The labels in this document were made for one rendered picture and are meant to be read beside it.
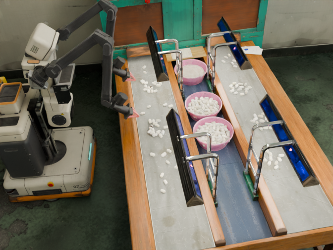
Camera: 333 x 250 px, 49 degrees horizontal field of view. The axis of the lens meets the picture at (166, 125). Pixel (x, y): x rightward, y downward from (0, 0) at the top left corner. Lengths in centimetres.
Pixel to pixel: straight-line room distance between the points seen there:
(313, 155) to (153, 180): 99
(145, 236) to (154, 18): 177
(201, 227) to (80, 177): 124
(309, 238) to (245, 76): 137
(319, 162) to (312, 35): 246
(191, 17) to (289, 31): 164
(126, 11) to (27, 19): 150
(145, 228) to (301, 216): 83
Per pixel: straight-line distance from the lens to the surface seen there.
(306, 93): 411
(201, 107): 266
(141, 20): 306
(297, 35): 454
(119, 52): 318
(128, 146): 239
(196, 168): 224
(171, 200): 213
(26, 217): 322
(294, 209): 217
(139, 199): 212
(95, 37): 215
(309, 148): 245
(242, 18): 326
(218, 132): 248
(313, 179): 186
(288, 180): 228
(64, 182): 299
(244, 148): 237
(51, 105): 269
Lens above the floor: 249
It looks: 44 degrees down
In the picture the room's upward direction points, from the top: 4 degrees counter-clockwise
